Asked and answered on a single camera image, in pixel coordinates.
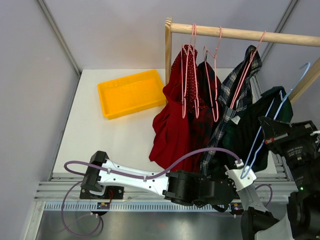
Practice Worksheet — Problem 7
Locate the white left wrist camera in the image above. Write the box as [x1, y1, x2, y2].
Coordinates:
[225, 159, 257, 192]

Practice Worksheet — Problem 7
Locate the navy white plaid skirt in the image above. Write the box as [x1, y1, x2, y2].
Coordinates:
[199, 44, 263, 176]

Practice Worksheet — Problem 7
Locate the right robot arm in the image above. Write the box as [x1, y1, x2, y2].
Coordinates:
[226, 116, 320, 240]

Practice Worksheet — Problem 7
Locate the light blue wire hanger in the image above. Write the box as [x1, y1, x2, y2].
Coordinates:
[240, 61, 311, 180]

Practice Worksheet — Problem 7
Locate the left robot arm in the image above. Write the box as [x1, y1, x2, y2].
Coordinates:
[81, 151, 237, 212]

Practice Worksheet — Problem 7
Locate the red black plaid skirt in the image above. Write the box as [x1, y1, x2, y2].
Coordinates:
[189, 61, 223, 173]

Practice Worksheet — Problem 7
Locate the aluminium mounting rail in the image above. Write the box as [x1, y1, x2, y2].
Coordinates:
[34, 174, 297, 212]

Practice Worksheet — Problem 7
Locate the plain red skirt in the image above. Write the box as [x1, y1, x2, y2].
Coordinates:
[149, 76, 192, 169]

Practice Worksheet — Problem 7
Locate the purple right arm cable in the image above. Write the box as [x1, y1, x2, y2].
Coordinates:
[254, 183, 273, 209]

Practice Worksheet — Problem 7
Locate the yellow plastic tray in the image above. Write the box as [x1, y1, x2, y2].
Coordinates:
[97, 69, 166, 120]

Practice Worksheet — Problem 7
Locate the red polka dot skirt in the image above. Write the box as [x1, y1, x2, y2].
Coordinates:
[168, 44, 207, 114]

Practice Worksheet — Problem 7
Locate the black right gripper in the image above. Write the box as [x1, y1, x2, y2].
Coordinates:
[261, 115, 320, 191]

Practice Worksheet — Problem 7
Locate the green plaid skirt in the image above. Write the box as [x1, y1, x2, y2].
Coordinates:
[222, 86, 293, 172]

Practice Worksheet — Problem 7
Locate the wooden clothes rack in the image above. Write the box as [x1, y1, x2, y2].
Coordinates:
[150, 16, 320, 90]

